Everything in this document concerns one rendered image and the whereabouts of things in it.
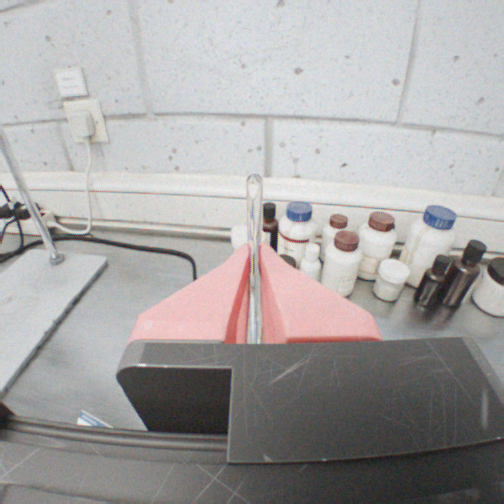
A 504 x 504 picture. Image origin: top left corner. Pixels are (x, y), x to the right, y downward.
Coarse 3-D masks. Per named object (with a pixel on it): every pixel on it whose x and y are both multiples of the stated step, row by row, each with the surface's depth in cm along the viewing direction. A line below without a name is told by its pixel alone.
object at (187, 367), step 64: (192, 320) 5; (128, 384) 5; (192, 384) 5; (256, 384) 4; (320, 384) 4; (384, 384) 4; (448, 384) 4; (256, 448) 4; (320, 448) 4; (384, 448) 4; (448, 448) 3
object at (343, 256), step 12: (336, 240) 41; (348, 240) 40; (336, 252) 41; (348, 252) 41; (360, 252) 41; (324, 264) 44; (336, 264) 41; (348, 264) 40; (324, 276) 44; (336, 276) 42; (348, 276) 42; (336, 288) 44; (348, 288) 44
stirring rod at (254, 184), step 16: (256, 176) 10; (256, 192) 10; (256, 208) 10; (256, 224) 11; (256, 240) 11; (256, 256) 12; (256, 272) 12; (256, 288) 13; (256, 304) 13; (256, 320) 14; (256, 336) 15
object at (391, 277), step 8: (384, 264) 43; (392, 264) 43; (400, 264) 43; (384, 272) 42; (392, 272) 42; (400, 272) 42; (408, 272) 41; (376, 280) 44; (384, 280) 42; (392, 280) 41; (400, 280) 41; (376, 288) 44; (384, 288) 43; (392, 288) 42; (400, 288) 42; (384, 296) 43; (392, 296) 43
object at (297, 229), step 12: (288, 204) 46; (300, 204) 46; (288, 216) 45; (300, 216) 44; (288, 228) 45; (300, 228) 44; (312, 228) 45; (288, 240) 46; (300, 240) 45; (312, 240) 46; (288, 252) 47; (300, 252) 47
